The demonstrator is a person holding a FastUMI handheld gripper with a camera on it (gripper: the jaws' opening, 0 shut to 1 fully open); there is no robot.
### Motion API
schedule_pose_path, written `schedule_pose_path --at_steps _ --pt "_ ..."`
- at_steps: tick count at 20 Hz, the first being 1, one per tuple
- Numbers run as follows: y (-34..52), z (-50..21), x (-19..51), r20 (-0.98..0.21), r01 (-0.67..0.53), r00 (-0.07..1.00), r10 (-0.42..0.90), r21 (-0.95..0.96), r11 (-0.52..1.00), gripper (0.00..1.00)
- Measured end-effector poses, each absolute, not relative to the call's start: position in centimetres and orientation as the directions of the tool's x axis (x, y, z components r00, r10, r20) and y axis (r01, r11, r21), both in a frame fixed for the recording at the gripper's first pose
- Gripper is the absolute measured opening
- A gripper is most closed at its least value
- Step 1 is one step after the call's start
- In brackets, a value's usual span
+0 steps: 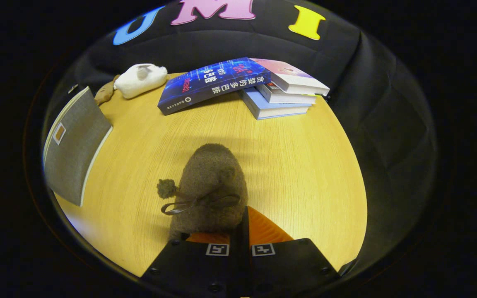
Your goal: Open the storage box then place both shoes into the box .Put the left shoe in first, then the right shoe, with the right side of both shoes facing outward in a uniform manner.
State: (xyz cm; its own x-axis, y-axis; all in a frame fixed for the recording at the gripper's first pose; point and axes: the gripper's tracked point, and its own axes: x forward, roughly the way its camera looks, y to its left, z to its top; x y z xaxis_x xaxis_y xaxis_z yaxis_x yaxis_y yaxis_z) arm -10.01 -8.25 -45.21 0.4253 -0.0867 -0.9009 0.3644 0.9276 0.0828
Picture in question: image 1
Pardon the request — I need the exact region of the brown striped plush toy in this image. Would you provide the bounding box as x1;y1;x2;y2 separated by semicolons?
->
94;74;121;106

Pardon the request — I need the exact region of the light blue book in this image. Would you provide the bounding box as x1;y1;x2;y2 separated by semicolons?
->
238;87;311;120

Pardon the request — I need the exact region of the pink cover book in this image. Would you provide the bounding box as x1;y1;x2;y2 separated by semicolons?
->
250;58;331;97

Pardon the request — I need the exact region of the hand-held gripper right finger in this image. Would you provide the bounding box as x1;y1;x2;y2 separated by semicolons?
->
241;206;341;297

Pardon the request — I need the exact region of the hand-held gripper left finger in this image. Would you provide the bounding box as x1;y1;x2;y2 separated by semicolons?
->
141;221;241;297

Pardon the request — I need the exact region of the white plush toy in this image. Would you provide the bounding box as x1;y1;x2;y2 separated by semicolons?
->
113;63;169;100

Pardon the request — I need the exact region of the brown fuzzy shoe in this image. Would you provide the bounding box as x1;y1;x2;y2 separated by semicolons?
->
157;143;249;243

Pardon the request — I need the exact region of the white book red spine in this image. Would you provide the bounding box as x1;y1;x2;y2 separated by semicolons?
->
256;82;318;105

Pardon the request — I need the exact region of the dark blue book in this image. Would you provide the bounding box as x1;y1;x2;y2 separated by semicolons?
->
157;57;272;116

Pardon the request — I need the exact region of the grey fabric storage box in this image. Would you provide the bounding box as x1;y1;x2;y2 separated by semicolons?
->
43;86;114;207

